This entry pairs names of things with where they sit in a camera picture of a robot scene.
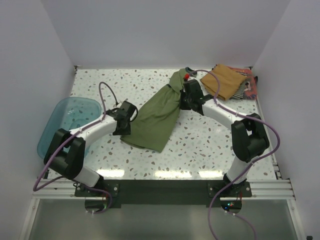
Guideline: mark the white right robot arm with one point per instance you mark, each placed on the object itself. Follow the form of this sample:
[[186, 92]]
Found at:
[[248, 135]]

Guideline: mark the red patterned folded tank top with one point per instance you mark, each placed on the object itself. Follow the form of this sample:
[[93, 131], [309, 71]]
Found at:
[[252, 93]]

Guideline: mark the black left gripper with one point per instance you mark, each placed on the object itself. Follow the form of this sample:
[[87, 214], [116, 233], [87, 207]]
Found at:
[[127, 131]]

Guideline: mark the translucent blue plastic bin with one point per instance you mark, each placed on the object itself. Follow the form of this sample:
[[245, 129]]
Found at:
[[70, 113]]

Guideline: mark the striped folded tank top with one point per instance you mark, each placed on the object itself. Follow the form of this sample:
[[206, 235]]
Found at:
[[241, 92]]

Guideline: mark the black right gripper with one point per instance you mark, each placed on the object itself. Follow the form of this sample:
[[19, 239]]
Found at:
[[182, 106]]

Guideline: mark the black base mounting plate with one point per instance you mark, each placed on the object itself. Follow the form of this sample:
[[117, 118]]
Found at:
[[149, 192]]

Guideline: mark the olive green tank top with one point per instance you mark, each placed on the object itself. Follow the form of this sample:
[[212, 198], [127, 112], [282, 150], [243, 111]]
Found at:
[[157, 118]]

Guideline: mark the aluminium frame rail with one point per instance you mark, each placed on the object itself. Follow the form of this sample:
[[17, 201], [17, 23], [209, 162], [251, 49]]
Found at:
[[260, 189]]

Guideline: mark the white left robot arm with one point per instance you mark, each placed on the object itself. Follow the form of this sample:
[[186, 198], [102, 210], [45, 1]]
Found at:
[[66, 152]]

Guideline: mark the tan ribbed tank top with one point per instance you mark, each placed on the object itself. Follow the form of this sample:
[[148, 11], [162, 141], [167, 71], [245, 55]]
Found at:
[[229, 80]]

